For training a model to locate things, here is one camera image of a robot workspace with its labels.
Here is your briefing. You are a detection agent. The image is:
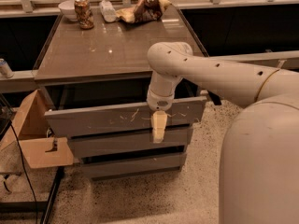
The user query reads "grey middle drawer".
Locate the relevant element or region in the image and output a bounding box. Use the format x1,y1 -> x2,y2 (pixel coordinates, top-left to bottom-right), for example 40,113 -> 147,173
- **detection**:
68,125 -> 193,158

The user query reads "grey drawer cabinet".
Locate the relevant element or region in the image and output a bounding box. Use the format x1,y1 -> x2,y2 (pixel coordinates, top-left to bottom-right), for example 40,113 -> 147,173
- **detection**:
36,7 -> 201,166

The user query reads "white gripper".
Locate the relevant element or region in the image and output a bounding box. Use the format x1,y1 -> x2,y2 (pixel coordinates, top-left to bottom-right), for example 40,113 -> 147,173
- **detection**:
147,87 -> 174,143

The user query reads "grey top drawer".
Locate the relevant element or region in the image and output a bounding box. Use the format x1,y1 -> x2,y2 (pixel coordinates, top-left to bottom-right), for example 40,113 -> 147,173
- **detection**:
45,96 -> 206,137

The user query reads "white can on ledge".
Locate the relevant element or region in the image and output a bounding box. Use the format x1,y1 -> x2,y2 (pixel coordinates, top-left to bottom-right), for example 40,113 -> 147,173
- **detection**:
0,59 -> 14,78

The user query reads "black metal frame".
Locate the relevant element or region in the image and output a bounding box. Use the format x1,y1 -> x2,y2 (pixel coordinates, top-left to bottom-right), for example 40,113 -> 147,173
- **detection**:
0,166 -> 65,224

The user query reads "clear plastic water bottle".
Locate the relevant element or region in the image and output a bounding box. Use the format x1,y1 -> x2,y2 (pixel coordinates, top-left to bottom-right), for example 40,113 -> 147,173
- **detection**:
99,0 -> 117,22

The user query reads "grey drawer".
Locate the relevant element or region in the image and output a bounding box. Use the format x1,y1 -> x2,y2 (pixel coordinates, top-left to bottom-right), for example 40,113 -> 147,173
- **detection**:
45,96 -> 206,137
81,153 -> 187,179
68,125 -> 193,158

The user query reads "open cardboard box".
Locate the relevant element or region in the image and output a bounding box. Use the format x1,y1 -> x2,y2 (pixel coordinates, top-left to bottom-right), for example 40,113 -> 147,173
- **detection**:
0,90 -> 74,169

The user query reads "black cable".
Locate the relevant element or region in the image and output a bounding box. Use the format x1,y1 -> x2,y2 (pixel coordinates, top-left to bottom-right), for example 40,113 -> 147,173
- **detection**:
8,121 -> 40,224

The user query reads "white bowl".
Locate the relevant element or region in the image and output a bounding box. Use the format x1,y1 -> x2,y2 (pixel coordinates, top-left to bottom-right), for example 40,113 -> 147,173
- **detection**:
58,0 -> 77,21

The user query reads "grey bottom drawer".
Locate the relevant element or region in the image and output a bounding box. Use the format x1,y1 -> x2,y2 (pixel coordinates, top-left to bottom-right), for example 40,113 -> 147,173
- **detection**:
81,153 -> 187,179

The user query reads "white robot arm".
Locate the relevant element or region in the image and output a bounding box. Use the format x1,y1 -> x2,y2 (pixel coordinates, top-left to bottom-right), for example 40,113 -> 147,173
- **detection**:
147,42 -> 299,224

